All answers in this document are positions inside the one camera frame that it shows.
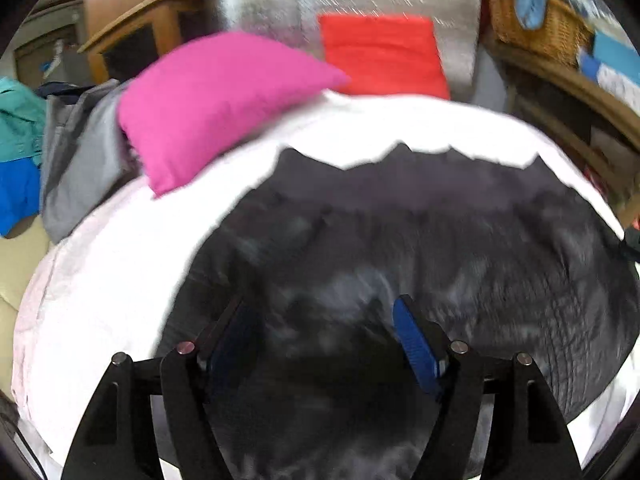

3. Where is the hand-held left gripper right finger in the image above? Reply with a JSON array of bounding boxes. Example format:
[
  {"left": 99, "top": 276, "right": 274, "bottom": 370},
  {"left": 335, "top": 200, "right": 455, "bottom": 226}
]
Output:
[{"left": 392, "top": 295, "right": 584, "bottom": 480}]

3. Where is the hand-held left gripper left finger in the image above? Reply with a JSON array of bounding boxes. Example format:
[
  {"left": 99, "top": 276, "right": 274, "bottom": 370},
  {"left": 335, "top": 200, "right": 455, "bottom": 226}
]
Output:
[{"left": 61, "top": 295, "right": 262, "bottom": 480}]

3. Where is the dark grey pleated garment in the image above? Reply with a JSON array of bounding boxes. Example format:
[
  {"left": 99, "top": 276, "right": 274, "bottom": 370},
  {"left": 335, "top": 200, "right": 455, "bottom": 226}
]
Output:
[{"left": 155, "top": 142, "right": 640, "bottom": 480}]

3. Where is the white bedspread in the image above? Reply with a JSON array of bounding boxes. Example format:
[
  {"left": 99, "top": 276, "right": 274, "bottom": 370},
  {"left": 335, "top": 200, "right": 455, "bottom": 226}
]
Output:
[{"left": 11, "top": 89, "right": 632, "bottom": 480}]

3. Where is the light grey garment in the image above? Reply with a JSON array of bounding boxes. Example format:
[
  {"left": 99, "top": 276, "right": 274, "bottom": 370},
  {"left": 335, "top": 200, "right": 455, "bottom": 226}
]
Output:
[{"left": 39, "top": 79, "right": 147, "bottom": 244}]

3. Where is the pink pillow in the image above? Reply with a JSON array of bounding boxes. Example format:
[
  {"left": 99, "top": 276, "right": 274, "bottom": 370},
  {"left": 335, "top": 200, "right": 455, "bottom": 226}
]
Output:
[{"left": 117, "top": 31, "right": 352, "bottom": 199}]

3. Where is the teal and blue jacket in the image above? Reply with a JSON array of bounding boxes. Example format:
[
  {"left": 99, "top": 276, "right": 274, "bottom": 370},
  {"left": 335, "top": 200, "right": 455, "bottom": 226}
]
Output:
[{"left": 0, "top": 77, "right": 49, "bottom": 239}]

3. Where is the red pillow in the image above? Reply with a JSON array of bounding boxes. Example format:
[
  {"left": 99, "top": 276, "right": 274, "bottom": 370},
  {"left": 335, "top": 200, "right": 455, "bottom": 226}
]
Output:
[{"left": 318, "top": 14, "right": 452, "bottom": 101}]

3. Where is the wooden cabinet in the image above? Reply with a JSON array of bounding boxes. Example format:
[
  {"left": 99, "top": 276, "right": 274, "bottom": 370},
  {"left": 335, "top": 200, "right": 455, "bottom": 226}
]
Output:
[{"left": 77, "top": 0, "right": 211, "bottom": 86}]

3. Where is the wicker basket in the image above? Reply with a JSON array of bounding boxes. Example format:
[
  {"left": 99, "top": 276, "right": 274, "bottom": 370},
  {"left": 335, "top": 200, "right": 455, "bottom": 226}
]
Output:
[{"left": 484, "top": 0, "right": 594, "bottom": 69}]

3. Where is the light blue and white cloth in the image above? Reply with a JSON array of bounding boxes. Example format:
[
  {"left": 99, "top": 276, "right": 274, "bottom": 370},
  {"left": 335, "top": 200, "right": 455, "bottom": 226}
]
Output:
[{"left": 579, "top": 30, "right": 640, "bottom": 102}]

